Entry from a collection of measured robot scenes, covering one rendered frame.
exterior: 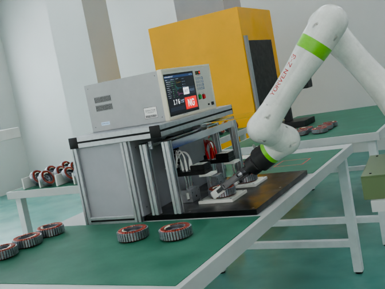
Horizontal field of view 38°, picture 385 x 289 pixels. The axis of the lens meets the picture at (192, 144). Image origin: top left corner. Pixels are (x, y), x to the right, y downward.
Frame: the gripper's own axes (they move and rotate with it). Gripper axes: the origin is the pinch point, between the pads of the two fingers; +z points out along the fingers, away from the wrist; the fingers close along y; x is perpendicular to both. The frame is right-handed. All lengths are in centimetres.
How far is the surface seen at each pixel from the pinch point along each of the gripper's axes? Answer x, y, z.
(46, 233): -26, 41, 52
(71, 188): -66, -66, 129
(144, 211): -10.6, 20.9, 21.9
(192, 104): -37.5, -11.8, -5.9
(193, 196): -5.0, 3.1, 11.0
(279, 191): 13.8, -6.8, -17.0
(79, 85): -213, -284, 238
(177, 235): 6.5, 47.0, -4.0
